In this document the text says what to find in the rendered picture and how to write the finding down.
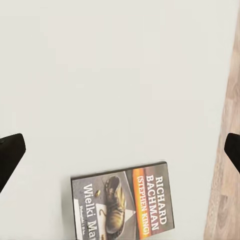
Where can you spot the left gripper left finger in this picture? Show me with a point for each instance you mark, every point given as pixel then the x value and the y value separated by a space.
pixel 12 149

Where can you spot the bed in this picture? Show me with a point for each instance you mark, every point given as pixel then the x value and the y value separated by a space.
pixel 98 85

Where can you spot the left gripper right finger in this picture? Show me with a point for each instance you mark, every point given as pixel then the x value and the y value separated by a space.
pixel 232 149

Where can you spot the hardback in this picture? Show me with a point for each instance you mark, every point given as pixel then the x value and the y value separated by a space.
pixel 129 203

